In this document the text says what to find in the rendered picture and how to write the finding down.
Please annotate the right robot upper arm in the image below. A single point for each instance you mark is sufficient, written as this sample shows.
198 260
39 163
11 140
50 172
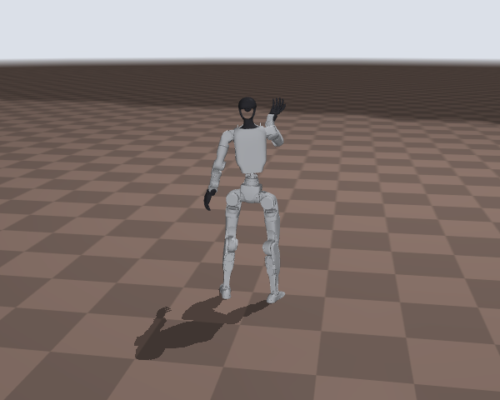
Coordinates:
273 134

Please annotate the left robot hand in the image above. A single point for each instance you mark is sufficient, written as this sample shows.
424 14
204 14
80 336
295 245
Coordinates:
207 198

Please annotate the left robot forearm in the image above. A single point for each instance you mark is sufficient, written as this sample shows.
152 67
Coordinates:
215 178

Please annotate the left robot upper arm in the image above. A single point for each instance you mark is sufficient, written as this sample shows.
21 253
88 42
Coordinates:
222 149

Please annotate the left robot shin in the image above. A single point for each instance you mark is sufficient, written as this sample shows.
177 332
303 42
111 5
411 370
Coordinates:
227 264

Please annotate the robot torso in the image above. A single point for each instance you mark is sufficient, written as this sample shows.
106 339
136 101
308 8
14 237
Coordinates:
251 156

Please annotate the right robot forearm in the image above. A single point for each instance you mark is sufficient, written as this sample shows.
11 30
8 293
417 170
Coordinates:
270 122

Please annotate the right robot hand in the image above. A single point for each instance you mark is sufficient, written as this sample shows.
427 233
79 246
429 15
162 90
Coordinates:
277 109

